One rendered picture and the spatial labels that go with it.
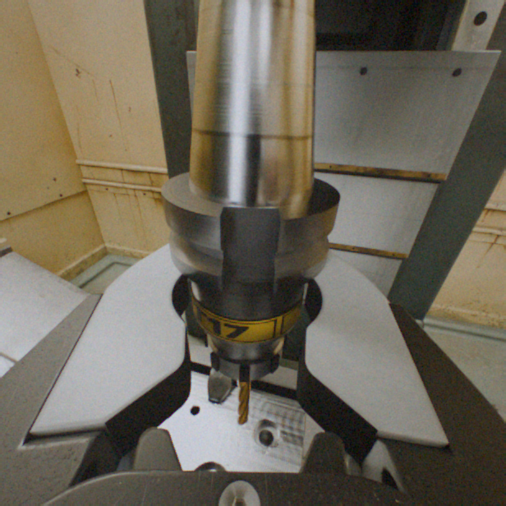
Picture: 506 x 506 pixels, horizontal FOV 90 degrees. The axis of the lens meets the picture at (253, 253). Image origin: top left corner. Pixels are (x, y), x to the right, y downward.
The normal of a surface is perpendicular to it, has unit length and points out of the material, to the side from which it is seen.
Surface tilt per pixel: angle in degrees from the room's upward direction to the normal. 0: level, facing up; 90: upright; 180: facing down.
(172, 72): 90
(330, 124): 91
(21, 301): 24
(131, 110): 90
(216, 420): 0
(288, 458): 0
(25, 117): 90
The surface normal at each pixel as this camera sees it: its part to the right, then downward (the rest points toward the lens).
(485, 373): 0.04, -0.85
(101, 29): -0.26, 0.50
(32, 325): 0.42, -0.71
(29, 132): 0.97, 0.16
